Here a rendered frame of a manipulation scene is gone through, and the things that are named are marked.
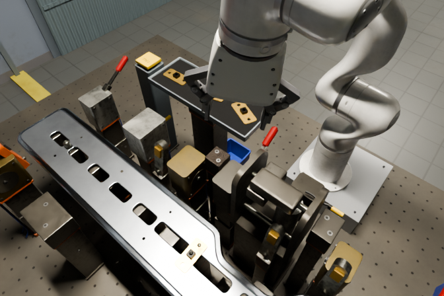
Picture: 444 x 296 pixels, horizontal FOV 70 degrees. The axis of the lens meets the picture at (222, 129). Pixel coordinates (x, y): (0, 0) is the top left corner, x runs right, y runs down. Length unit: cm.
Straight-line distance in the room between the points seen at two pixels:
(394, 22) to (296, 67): 223
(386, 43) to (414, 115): 209
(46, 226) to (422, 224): 122
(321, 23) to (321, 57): 285
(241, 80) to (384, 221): 101
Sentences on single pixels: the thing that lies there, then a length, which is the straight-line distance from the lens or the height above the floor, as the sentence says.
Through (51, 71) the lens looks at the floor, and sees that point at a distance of 323.
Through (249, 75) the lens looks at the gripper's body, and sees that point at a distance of 41.
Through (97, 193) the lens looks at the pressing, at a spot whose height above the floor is 100.
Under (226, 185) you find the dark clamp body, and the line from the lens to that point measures 82.
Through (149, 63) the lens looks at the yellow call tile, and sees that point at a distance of 106.
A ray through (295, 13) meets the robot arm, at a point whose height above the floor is 164.
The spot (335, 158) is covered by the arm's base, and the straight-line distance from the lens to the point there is 109.
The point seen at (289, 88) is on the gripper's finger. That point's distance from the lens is 46.
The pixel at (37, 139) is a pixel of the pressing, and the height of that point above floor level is 100.
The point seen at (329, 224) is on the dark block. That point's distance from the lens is 77.
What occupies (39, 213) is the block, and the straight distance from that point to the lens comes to 97.
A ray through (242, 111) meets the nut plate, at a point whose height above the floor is 117.
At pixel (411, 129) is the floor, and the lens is 275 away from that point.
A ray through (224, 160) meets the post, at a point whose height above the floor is 110.
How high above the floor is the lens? 179
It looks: 49 degrees down
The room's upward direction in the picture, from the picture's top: straight up
